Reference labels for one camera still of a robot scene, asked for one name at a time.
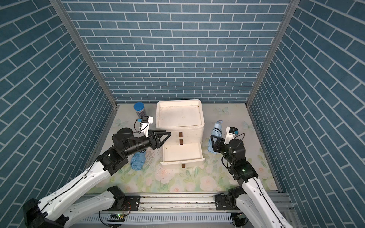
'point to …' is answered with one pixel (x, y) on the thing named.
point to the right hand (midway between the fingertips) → (214, 137)
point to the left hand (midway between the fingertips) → (171, 135)
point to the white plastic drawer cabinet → (184, 119)
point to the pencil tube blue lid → (139, 108)
